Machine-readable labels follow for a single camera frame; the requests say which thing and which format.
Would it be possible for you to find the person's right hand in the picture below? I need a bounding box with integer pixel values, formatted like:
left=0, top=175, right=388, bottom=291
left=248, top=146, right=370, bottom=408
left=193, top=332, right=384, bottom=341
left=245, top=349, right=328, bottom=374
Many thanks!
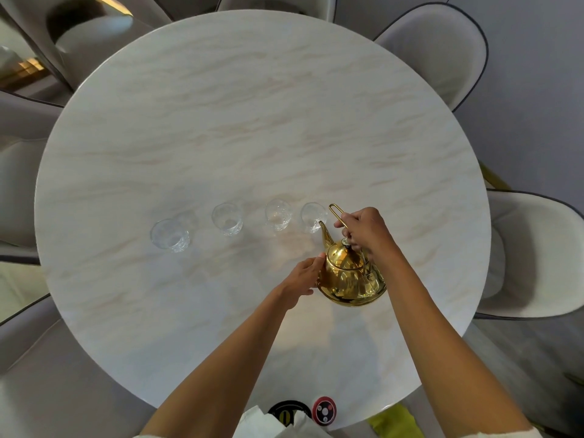
left=334, top=207, right=402, bottom=265

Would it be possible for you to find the person's left hand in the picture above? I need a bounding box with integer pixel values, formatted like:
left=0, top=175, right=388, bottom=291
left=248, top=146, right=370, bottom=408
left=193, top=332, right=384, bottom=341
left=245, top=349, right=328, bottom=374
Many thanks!
left=277, top=252, right=327, bottom=311

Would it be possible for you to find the gold metal teapot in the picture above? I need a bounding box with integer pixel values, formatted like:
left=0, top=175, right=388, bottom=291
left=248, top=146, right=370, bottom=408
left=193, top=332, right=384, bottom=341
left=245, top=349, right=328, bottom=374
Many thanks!
left=316, top=203, right=388, bottom=308

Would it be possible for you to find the person's left forearm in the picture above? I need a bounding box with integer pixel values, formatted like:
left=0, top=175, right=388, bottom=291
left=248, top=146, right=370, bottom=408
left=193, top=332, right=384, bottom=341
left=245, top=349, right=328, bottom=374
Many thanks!
left=140, top=287, right=297, bottom=438

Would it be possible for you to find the person's right forearm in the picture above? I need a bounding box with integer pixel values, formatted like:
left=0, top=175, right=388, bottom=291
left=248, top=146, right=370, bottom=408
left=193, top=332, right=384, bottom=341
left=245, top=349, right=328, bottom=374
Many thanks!
left=375, top=245, right=534, bottom=438

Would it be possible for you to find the clear textured glass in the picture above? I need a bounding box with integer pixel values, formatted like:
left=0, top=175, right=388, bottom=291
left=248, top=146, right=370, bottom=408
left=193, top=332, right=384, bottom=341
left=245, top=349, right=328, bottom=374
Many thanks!
left=150, top=217, right=191, bottom=254
left=211, top=202, right=244, bottom=237
left=265, top=199, right=294, bottom=232
left=300, top=202, right=329, bottom=234

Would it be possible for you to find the red round badge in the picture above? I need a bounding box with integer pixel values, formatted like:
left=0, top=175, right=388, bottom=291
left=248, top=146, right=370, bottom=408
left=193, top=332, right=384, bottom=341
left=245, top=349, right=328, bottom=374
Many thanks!
left=312, top=396, right=338, bottom=427

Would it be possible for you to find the black round badge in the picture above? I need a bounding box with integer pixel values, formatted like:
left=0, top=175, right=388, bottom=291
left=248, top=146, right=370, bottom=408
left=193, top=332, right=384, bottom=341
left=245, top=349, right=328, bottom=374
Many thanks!
left=267, top=400, right=313, bottom=427

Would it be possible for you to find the gold metal chair leg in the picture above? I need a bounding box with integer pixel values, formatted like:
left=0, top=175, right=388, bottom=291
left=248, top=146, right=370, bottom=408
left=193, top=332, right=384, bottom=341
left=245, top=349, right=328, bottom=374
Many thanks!
left=478, top=161, right=512, bottom=191

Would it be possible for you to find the white shirt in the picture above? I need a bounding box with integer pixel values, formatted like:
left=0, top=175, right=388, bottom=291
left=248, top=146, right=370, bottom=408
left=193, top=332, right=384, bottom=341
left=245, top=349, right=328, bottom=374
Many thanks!
left=132, top=405, right=544, bottom=438

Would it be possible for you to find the yellow-green cloth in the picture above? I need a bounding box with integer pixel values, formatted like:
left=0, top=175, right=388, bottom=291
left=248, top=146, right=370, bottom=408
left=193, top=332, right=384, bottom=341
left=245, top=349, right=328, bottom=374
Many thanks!
left=366, top=403, right=426, bottom=438

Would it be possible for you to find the white upholstered chair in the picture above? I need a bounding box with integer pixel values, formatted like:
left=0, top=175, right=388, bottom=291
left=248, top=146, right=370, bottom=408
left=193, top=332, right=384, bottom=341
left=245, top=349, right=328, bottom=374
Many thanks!
left=0, top=294, right=157, bottom=438
left=0, top=90, right=64, bottom=266
left=373, top=2, right=489, bottom=113
left=215, top=0, right=339, bottom=22
left=474, top=189, right=584, bottom=321
left=0, top=0, right=173, bottom=89

